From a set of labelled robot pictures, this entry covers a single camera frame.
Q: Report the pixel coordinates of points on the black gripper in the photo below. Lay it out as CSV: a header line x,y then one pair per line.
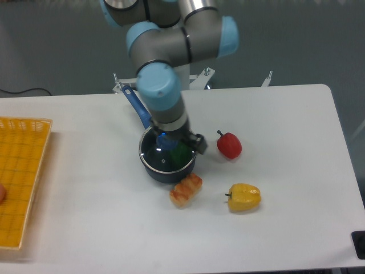
x,y
169,134

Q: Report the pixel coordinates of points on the glass lid with blue knob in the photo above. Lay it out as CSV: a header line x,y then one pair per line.
x,y
155,157

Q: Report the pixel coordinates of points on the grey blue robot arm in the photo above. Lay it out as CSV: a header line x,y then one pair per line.
x,y
164,35

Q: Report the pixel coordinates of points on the green bell pepper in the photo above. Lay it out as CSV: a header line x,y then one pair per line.
x,y
180,156

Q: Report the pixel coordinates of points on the red bell pepper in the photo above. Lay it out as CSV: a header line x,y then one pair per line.
x,y
229,145

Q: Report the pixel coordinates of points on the toy bread loaf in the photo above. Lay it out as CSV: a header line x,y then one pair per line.
x,y
185,190

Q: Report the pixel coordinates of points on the yellow bell pepper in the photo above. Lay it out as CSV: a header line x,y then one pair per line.
x,y
243,197

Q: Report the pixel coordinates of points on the yellow woven basket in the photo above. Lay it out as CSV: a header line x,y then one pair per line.
x,y
23,146

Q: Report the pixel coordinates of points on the black table edge device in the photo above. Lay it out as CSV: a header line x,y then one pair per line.
x,y
358,239

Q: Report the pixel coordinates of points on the orange round item in basket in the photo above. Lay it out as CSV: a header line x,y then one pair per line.
x,y
2,193

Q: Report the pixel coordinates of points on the dark pot with blue handle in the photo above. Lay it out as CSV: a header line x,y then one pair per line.
x,y
144,115

